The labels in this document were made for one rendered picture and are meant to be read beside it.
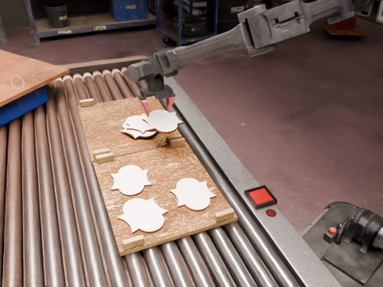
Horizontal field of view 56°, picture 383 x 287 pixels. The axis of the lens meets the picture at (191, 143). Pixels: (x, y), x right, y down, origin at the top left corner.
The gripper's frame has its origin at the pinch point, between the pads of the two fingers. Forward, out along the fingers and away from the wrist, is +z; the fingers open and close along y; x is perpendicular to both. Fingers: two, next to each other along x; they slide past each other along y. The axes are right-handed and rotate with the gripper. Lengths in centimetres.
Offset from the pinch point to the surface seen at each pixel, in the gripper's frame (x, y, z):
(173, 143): -4.8, 3.3, 10.7
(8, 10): 479, -64, 12
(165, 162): -11.6, -2.4, 13.7
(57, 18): 419, -4, 21
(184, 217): -37.8, -5.9, 17.3
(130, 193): -23.3, -18.1, 14.4
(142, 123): 11.2, -3.6, 7.9
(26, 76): 53, -42, -6
